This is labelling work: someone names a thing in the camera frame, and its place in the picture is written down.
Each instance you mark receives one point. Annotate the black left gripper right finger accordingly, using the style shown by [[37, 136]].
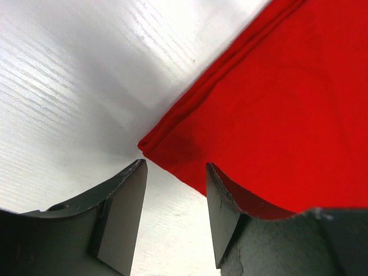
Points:
[[254, 237]]

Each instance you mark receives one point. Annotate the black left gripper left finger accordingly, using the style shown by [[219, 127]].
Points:
[[93, 233]]

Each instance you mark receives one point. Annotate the red t shirt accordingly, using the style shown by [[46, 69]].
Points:
[[282, 112]]

